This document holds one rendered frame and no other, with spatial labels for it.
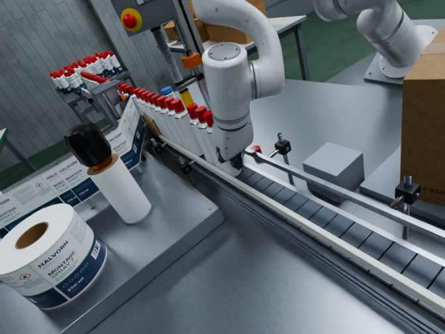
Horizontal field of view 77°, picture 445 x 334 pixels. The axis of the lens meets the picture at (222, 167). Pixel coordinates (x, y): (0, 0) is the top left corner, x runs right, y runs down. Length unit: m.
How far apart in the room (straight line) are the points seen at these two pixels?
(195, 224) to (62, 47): 4.59
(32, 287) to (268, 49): 0.69
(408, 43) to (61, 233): 1.12
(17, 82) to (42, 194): 4.26
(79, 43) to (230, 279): 4.75
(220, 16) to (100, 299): 0.64
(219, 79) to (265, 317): 0.45
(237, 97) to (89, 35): 4.65
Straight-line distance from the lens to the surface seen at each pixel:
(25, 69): 5.17
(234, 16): 0.59
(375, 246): 0.60
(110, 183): 0.77
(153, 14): 0.94
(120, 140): 0.99
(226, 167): 0.79
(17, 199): 1.01
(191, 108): 0.81
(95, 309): 0.75
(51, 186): 0.99
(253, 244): 0.70
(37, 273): 0.74
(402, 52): 1.15
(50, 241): 0.73
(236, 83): 0.55
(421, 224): 0.53
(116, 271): 0.76
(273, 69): 0.57
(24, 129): 5.34
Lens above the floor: 1.36
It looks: 33 degrees down
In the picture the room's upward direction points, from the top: 23 degrees counter-clockwise
